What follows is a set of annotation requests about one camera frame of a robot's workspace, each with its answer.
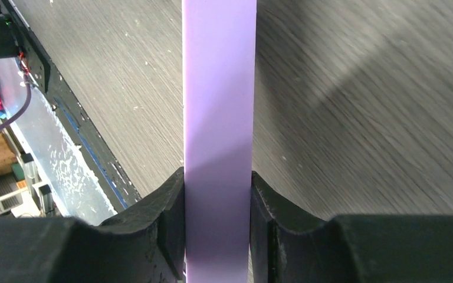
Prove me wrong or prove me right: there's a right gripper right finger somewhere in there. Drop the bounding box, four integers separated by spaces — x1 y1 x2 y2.
250 173 453 282

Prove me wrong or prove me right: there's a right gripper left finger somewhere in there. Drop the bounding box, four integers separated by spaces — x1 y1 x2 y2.
0 168 185 282

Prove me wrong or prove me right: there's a purple socket adapter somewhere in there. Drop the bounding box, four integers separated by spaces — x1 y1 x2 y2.
182 1 257 282

